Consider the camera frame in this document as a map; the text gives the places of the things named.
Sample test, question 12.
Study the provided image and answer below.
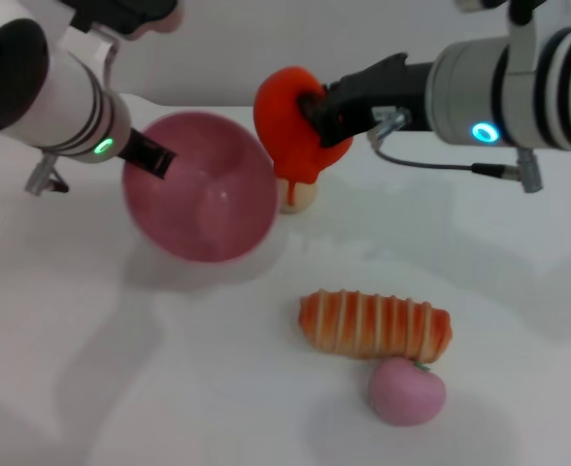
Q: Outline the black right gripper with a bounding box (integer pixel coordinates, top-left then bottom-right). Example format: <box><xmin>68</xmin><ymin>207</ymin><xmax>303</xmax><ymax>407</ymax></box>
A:
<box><xmin>296</xmin><ymin>51</ymin><xmax>436</xmax><ymax>149</ymax></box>

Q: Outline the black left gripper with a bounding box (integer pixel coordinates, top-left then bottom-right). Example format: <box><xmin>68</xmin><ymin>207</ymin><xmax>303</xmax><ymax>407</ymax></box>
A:
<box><xmin>117</xmin><ymin>126</ymin><xmax>178</xmax><ymax>183</ymax></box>

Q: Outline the orange toy fruit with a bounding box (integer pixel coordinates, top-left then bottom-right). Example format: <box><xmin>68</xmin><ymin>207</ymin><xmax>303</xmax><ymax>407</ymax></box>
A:
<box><xmin>252</xmin><ymin>65</ymin><xmax>355</xmax><ymax>206</ymax></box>

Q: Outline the pink plastic bowl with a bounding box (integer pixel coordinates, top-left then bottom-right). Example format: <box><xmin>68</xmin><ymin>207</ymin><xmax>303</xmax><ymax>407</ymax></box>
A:
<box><xmin>121</xmin><ymin>111</ymin><xmax>280</xmax><ymax>264</ymax></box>

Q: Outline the beige toy ball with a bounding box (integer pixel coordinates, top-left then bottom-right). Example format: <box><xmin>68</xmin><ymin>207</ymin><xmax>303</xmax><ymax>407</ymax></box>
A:
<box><xmin>277</xmin><ymin>176</ymin><xmax>320</xmax><ymax>216</ymax></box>

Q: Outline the orange striped toy bread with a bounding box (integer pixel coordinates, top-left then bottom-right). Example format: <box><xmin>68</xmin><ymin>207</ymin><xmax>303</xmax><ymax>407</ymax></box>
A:
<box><xmin>298</xmin><ymin>287</ymin><xmax>454</xmax><ymax>366</ymax></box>

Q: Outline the pink toy peach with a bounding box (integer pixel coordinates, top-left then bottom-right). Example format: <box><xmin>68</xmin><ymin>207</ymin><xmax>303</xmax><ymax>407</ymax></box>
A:
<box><xmin>367</xmin><ymin>357</ymin><xmax>448</xmax><ymax>428</ymax></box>

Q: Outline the left arm cable plug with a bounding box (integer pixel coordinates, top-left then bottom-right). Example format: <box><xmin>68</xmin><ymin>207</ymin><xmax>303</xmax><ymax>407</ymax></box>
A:
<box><xmin>23</xmin><ymin>151</ymin><xmax>72</xmax><ymax>197</ymax></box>

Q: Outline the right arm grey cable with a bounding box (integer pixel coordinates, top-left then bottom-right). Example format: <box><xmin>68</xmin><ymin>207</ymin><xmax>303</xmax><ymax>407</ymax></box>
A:
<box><xmin>369</xmin><ymin>106</ymin><xmax>545</xmax><ymax>194</ymax></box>

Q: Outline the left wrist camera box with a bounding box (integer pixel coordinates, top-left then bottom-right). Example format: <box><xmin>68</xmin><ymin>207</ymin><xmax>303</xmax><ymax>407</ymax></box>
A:
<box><xmin>58</xmin><ymin>0</ymin><xmax>185</xmax><ymax>41</ymax></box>

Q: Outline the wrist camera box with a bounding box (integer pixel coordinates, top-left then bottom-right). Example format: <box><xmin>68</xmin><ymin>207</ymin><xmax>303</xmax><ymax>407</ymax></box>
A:
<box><xmin>453</xmin><ymin>0</ymin><xmax>550</xmax><ymax>23</ymax></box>
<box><xmin>58</xmin><ymin>0</ymin><xmax>185</xmax><ymax>41</ymax></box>

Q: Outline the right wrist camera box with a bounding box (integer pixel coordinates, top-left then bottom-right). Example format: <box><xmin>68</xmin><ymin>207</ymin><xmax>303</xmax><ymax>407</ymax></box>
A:
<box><xmin>453</xmin><ymin>0</ymin><xmax>550</xmax><ymax>23</ymax></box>

